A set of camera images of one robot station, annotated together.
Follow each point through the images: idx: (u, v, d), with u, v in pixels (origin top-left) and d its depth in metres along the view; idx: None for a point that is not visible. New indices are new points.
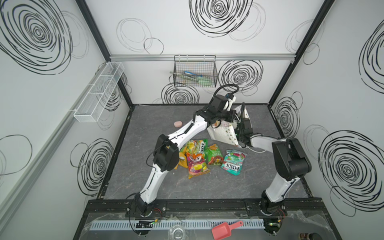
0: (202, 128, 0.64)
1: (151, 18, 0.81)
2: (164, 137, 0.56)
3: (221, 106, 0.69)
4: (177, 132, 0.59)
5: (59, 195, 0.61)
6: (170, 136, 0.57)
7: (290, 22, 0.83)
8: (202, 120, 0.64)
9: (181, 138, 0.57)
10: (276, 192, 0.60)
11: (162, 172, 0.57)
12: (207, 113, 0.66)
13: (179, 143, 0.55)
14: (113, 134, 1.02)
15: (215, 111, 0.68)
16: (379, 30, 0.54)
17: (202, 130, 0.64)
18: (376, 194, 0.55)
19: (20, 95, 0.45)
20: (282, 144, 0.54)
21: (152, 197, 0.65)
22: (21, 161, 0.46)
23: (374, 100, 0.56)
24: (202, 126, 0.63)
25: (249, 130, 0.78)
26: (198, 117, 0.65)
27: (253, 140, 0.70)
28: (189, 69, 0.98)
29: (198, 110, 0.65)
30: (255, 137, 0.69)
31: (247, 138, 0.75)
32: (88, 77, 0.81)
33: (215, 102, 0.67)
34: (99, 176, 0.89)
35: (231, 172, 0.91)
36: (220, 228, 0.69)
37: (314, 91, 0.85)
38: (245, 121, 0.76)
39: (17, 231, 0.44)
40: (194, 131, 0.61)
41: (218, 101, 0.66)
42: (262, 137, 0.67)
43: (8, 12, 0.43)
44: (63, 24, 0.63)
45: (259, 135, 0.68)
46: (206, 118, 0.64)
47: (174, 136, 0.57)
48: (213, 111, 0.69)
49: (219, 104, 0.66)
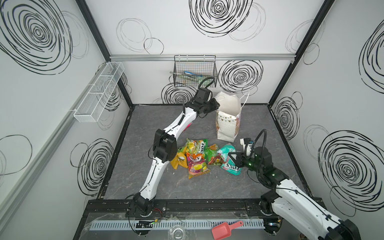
0: (193, 118, 0.71)
1: (151, 18, 0.80)
2: (161, 131, 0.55)
3: (206, 97, 0.77)
4: (171, 125, 0.64)
5: (59, 195, 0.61)
6: (166, 129, 0.62)
7: (290, 22, 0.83)
8: (191, 111, 0.70)
9: (177, 130, 0.63)
10: (285, 215, 0.59)
11: (163, 164, 0.63)
12: (195, 105, 0.73)
13: (175, 134, 0.61)
14: (113, 134, 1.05)
15: (202, 101, 0.76)
16: (379, 30, 0.54)
17: (193, 119, 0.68)
18: (376, 194, 0.55)
19: (20, 94, 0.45)
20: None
21: (150, 195, 0.65)
22: (21, 161, 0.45)
23: (374, 100, 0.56)
24: (192, 116, 0.70)
25: (270, 166, 0.60)
26: (187, 109, 0.71)
27: (279, 192, 0.56)
28: (189, 69, 0.98)
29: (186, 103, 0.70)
30: (287, 193, 0.54)
31: (268, 179, 0.60)
32: (88, 77, 0.81)
33: (200, 94, 0.75)
34: (99, 176, 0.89)
35: (231, 172, 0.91)
36: (220, 228, 0.69)
37: (314, 91, 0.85)
38: (266, 156, 0.61)
39: (17, 232, 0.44)
40: (187, 123, 0.68)
41: (203, 92, 0.74)
42: (299, 202, 0.50)
43: (9, 12, 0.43)
44: (63, 24, 0.64)
45: (293, 195, 0.53)
46: (194, 109, 0.71)
47: (170, 129, 0.63)
48: (199, 102, 0.77)
49: (203, 95, 0.75)
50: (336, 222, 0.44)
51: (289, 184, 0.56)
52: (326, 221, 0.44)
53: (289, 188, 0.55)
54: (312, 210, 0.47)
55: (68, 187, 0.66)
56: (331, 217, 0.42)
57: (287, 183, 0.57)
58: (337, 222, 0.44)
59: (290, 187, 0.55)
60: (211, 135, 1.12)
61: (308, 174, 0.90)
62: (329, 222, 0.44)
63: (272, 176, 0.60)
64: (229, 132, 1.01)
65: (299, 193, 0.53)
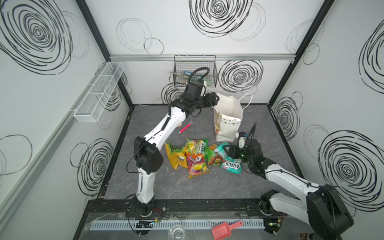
0: (180, 120, 0.60)
1: (152, 18, 0.80)
2: (140, 139, 0.51)
3: (197, 93, 0.64)
4: (153, 131, 0.53)
5: (59, 195, 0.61)
6: (147, 137, 0.52)
7: (290, 22, 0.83)
8: (178, 112, 0.58)
9: (159, 137, 0.52)
10: (284, 207, 0.58)
11: (149, 175, 0.54)
12: (184, 103, 0.61)
13: (158, 142, 0.51)
14: (113, 134, 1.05)
15: (192, 98, 0.64)
16: (379, 30, 0.54)
17: (181, 122, 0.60)
18: (376, 194, 0.55)
19: (20, 93, 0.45)
20: (320, 199, 0.44)
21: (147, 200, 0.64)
22: (21, 161, 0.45)
23: (374, 100, 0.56)
24: (180, 118, 0.58)
25: (260, 156, 0.66)
26: (174, 109, 0.59)
27: (268, 176, 0.59)
28: (189, 69, 0.98)
29: (173, 101, 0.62)
30: (273, 174, 0.58)
31: (258, 167, 0.64)
32: (88, 77, 0.81)
33: (190, 90, 0.63)
34: (99, 176, 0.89)
35: (231, 171, 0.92)
36: (220, 228, 0.69)
37: (314, 91, 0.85)
38: (255, 146, 0.65)
39: (17, 232, 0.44)
40: (172, 126, 0.56)
41: (193, 87, 0.61)
42: (284, 179, 0.54)
43: (9, 12, 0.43)
44: (63, 24, 0.64)
45: (278, 175, 0.56)
46: (183, 109, 0.59)
47: (151, 136, 0.52)
48: (190, 99, 0.64)
49: (194, 91, 0.62)
50: (315, 187, 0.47)
51: (275, 166, 0.61)
52: (306, 188, 0.48)
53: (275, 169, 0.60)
54: (294, 182, 0.51)
55: (68, 187, 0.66)
56: (311, 184, 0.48)
57: (274, 166, 0.61)
58: (315, 187, 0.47)
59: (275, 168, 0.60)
60: (211, 135, 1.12)
61: (308, 174, 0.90)
62: (309, 188, 0.47)
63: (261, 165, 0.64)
64: (229, 133, 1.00)
65: (284, 172, 0.57)
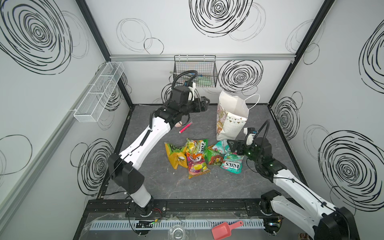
0: (163, 133, 0.52)
1: (152, 18, 0.80)
2: (114, 157, 0.44)
3: (182, 99, 0.57)
4: (131, 147, 0.46)
5: (60, 196, 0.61)
6: (122, 154, 0.45)
7: (290, 22, 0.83)
8: (160, 123, 0.51)
9: (137, 153, 0.45)
10: (285, 212, 0.58)
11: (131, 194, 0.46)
12: (168, 112, 0.54)
13: (135, 160, 0.44)
14: (113, 134, 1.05)
15: (177, 106, 0.57)
16: (379, 30, 0.54)
17: (163, 134, 0.53)
18: (376, 194, 0.55)
19: (20, 93, 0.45)
20: (333, 225, 0.40)
21: (146, 203, 0.64)
22: (21, 161, 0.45)
23: (374, 100, 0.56)
24: (162, 130, 0.51)
25: (269, 157, 0.61)
26: (155, 121, 0.52)
27: (277, 182, 0.56)
28: (189, 69, 0.98)
29: (157, 110, 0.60)
30: (284, 182, 0.54)
31: (266, 169, 0.60)
32: (88, 77, 0.81)
33: (175, 96, 0.55)
34: (99, 176, 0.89)
35: (231, 171, 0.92)
36: (220, 228, 0.69)
37: (314, 91, 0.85)
38: (266, 147, 0.60)
39: (16, 232, 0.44)
40: (153, 140, 0.49)
41: (178, 93, 0.54)
42: (295, 191, 0.50)
43: (9, 12, 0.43)
44: (63, 24, 0.64)
45: (290, 184, 0.52)
46: (166, 120, 0.52)
47: (128, 153, 0.45)
48: (175, 107, 0.57)
49: (179, 97, 0.55)
50: (331, 209, 0.43)
51: (287, 174, 0.56)
52: (320, 207, 0.44)
53: (287, 177, 0.55)
54: (308, 198, 0.47)
55: (68, 187, 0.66)
56: (326, 204, 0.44)
57: (285, 173, 0.57)
58: (331, 208, 0.44)
59: (287, 176, 0.55)
60: (211, 135, 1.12)
61: (308, 173, 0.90)
62: (323, 208, 0.44)
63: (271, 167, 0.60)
64: (232, 132, 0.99)
65: (296, 182, 0.53)
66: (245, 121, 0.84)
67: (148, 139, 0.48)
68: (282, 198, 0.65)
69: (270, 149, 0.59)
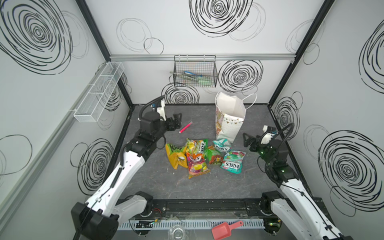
0: (137, 167, 0.49)
1: (152, 18, 0.80)
2: (79, 208, 0.38)
3: (153, 127, 0.54)
4: (100, 191, 0.41)
5: (59, 196, 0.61)
6: (90, 202, 0.39)
7: (290, 22, 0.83)
8: (132, 158, 0.48)
9: (107, 198, 0.40)
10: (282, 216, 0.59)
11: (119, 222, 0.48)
12: (140, 143, 0.51)
13: (105, 206, 0.39)
14: (113, 134, 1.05)
15: (149, 136, 0.54)
16: (379, 30, 0.54)
17: (137, 168, 0.50)
18: (376, 194, 0.55)
19: (20, 93, 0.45)
20: None
21: (143, 206, 0.63)
22: (21, 161, 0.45)
23: (374, 100, 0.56)
24: (135, 165, 0.48)
25: (281, 161, 0.56)
26: (128, 155, 0.48)
27: (284, 189, 0.55)
28: (189, 69, 0.98)
29: (128, 143, 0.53)
30: (291, 192, 0.52)
31: (275, 173, 0.58)
32: (88, 77, 0.81)
33: (144, 126, 0.52)
34: (99, 176, 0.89)
35: (231, 171, 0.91)
36: (220, 228, 0.69)
37: (314, 91, 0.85)
38: (281, 151, 0.56)
39: (17, 232, 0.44)
40: (125, 178, 0.45)
41: (147, 122, 0.50)
42: (301, 204, 0.48)
43: (8, 12, 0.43)
44: (63, 24, 0.64)
45: (298, 196, 0.50)
46: (139, 153, 0.49)
47: (97, 200, 0.40)
48: (148, 136, 0.54)
49: (149, 126, 0.51)
50: (336, 234, 0.41)
51: (297, 185, 0.53)
52: (323, 230, 0.42)
53: (296, 188, 0.52)
54: (313, 216, 0.45)
55: (68, 187, 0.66)
56: (331, 228, 0.42)
57: (293, 183, 0.54)
58: (336, 234, 0.41)
59: (297, 188, 0.52)
60: (211, 135, 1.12)
61: (308, 173, 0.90)
62: (326, 231, 0.42)
63: (282, 172, 0.57)
64: (231, 133, 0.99)
65: (305, 196, 0.50)
66: (241, 121, 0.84)
67: (119, 180, 0.43)
68: (284, 202, 0.64)
69: (286, 154, 0.55)
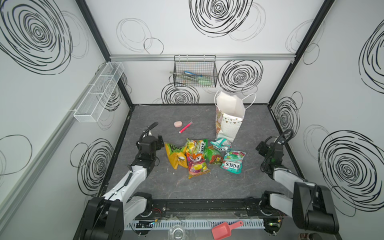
0: (142, 177, 0.59)
1: (152, 18, 0.80)
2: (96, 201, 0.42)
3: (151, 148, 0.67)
4: (115, 188, 0.48)
5: (60, 195, 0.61)
6: (107, 195, 0.45)
7: (290, 21, 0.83)
8: (140, 168, 0.59)
9: (121, 193, 0.46)
10: (279, 205, 0.60)
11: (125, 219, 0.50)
12: (144, 162, 0.63)
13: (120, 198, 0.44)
14: (113, 134, 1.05)
15: (149, 156, 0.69)
16: (379, 30, 0.54)
17: (142, 178, 0.59)
18: (376, 194, 0.55)
19: (20, 93, 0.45)
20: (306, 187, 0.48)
21: (143, 206, 0.64)
22: (21, 161, 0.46)
23: (374, 100, 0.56)
24: (142, 173, 0.58)
25: (277, 159, 0.68)
26: (136, 167, 0.59)
27: (276, 173, 0.64)
28: (189, 69, 0.98)
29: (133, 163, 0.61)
30: (281, 172, 0.62)
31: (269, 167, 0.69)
32: (88, 77, 0.81)
33: (144, 148, 0.64)
34: (99, 176, 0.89)
35: (231, 171, 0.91)
36: (220, 228, 0.69)
37: (314, 91, 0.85)
38: (277, 150, 0.67)
39: (17, 232, 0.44)
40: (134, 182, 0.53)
41: (146, 145, 0.63)
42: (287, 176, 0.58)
43: (8, 12, 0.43)
44: (63, 24, 0.64)
45: (284, 173, 0.61)
46: (144, 166, 0.60)
47: (113, 193, 0.46)
48: (147, 156, 0.65)
49: (149, 148, 0.66)
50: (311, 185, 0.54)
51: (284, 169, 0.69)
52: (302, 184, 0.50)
53: (285, 169, 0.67)
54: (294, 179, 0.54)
55: (68, 187, 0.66)
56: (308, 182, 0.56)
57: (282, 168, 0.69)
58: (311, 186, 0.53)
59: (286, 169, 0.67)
60: (211, 135, 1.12)
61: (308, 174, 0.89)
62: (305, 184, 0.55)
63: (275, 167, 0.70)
64: (231, 133, 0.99)
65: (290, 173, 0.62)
66: (240, 120, 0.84)
67: (131, 181, 0.52)
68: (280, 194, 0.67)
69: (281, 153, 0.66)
